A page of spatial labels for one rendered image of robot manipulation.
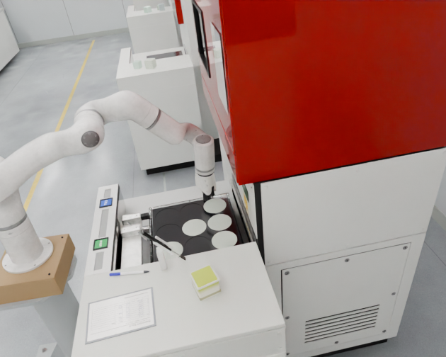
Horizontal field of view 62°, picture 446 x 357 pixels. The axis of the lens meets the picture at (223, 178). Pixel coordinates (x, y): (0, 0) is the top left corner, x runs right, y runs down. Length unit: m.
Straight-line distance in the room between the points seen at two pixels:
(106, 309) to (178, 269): 0.26
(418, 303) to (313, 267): 1.08
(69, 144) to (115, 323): 0.59
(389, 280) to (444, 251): 1.08
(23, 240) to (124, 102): 0.65
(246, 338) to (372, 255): 0.71
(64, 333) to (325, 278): 1.18
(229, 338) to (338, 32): 0.90
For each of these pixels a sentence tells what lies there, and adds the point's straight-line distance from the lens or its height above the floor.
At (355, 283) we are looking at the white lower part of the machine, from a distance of 1.77.
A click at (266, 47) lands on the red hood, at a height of 1.65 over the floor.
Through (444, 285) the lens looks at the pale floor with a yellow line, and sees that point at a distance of 2.68.
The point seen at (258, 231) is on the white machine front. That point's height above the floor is 1.01.
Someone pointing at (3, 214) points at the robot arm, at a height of 1.16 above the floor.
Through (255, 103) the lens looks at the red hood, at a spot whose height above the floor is 1.50.
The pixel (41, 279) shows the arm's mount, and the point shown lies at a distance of 1.58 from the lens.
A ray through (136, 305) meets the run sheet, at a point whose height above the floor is 0.97.
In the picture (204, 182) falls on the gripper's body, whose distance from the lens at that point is 1.57.
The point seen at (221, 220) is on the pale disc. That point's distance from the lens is 1.58.
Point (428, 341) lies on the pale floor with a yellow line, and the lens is 2.41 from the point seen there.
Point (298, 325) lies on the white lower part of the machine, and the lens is 1.87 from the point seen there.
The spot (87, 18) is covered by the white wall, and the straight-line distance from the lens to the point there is 9.33.
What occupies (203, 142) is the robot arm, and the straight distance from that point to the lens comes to 1.47.
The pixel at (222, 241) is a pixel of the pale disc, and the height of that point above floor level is 0.90.
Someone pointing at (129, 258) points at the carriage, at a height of 0.88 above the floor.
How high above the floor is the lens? 1.95
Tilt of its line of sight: 35 degrees down
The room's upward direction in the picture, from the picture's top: 7 degrees counter-clockwise
